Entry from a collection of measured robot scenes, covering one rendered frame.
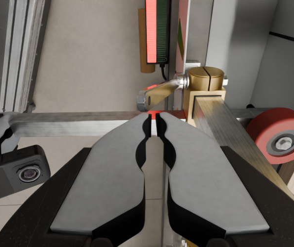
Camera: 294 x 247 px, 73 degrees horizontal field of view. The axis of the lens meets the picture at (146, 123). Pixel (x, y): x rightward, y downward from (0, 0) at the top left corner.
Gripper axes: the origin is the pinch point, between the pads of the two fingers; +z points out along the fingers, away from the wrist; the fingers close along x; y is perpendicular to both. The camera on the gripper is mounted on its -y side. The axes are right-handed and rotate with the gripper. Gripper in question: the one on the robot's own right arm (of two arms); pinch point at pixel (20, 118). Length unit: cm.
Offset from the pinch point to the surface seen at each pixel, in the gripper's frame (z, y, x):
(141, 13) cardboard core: 74, -22, -12
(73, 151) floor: 84, 32, 77
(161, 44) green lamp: 11.5, -25.9, -9.4
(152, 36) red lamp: 11.5, -24.1, -11.1
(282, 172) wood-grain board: -7.1, -45.1, 8.3
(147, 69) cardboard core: 74, -24, 14
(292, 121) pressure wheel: -9.5, -40.8, -3.5
